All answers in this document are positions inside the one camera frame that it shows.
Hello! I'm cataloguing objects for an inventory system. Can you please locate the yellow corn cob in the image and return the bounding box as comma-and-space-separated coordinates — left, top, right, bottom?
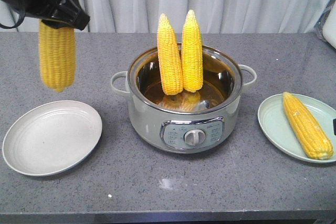
156, 13, 183, 95
39, 21, 76, 92
282, 92, 334, 160
181, 9, 203, 93

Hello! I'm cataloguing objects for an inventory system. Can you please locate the beige round plate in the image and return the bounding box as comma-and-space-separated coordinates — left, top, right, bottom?
2, 100, 102, 177

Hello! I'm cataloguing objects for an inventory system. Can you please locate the green electric cooking pot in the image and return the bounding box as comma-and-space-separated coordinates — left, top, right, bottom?
111, 46, 257, 154

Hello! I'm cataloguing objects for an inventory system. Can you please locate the white object in plastic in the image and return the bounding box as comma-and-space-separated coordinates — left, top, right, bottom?
314, 1, 335, 48

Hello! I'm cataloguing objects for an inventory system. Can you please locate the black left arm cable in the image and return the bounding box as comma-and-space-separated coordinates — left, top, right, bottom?
0, 0, 27, 29

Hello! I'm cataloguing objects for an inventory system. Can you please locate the light green round plate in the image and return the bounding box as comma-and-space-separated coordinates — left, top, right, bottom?
257, 94, 335, 164

